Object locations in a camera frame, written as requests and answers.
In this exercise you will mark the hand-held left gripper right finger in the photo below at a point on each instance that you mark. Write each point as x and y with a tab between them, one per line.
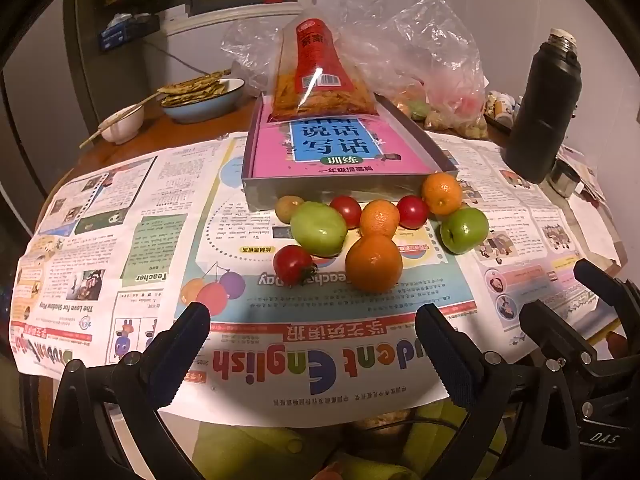
447	355

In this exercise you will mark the metal cup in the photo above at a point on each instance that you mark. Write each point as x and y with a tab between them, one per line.
565	180

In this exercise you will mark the pink and blue book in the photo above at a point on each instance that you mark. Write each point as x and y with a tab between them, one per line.
270	155

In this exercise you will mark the red tomato with stem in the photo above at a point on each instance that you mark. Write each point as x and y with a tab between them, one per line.
291	265

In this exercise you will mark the crumpled clear plastic bag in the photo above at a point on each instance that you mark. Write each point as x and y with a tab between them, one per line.
250	50

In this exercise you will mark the blue enamel bowl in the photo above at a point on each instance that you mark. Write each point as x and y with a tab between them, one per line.
200	107

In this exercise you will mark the wooden chopsticks pair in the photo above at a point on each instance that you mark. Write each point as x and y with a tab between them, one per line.
117	119

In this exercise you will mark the white appliance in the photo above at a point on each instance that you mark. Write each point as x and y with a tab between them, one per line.
200	40

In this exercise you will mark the red label snack bag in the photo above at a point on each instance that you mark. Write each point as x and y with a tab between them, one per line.
320	60

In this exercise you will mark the pile of small yellow fruits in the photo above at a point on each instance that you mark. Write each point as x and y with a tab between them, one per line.
470	129

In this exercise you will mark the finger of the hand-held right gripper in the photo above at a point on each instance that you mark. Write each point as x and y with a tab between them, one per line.
550	330
607	290

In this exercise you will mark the pale green fruit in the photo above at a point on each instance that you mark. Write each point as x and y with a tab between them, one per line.
419	108

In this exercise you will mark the black thermos flask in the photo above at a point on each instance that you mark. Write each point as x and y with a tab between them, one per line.
545	110

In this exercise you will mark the large mandarin orange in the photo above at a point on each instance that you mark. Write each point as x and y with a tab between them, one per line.
374	263

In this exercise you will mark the person's right hand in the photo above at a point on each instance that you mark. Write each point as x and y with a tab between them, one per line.
618	346

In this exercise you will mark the round green apple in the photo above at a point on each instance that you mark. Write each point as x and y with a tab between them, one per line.
464	230

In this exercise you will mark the stack of scallion pancakes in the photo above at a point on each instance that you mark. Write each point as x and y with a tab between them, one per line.
192	89

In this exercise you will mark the grey refrigerator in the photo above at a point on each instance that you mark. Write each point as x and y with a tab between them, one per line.
45	75

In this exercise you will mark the yellow-green cloth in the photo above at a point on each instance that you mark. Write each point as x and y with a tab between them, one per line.
250	452

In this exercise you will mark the small brown-green kiwi berry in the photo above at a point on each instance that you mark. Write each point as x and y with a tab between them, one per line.
286	208

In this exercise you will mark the printed newspaper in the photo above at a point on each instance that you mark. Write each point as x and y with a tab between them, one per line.
150	240

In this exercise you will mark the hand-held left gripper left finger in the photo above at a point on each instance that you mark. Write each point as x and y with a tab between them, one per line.
182	345

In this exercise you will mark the blue tissue box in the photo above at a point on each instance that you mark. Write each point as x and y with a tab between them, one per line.
127	32

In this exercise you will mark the white bowl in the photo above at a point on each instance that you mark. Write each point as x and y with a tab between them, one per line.
122	127

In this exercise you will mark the clear plastic bag of produce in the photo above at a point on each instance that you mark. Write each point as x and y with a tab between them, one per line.
425	50

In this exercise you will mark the large oval green fruit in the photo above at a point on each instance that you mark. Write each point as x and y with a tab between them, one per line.
318	228

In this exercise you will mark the small mandarin orange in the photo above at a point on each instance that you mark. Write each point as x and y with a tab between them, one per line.
441	193
380	217

